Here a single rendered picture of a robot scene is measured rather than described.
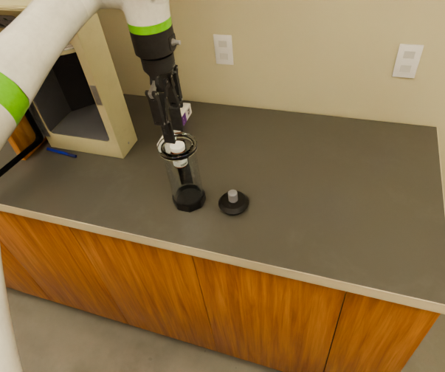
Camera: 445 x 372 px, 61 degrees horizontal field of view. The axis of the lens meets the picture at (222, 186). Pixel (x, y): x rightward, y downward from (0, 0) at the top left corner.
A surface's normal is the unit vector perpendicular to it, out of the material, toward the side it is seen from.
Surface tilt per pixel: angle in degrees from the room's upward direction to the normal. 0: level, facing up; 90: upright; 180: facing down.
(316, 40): 90
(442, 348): 0
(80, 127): 0
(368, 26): 90
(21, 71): 68
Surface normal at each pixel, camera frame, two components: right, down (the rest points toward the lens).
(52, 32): 0.81, -0.04
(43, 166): -0.09, -0.70
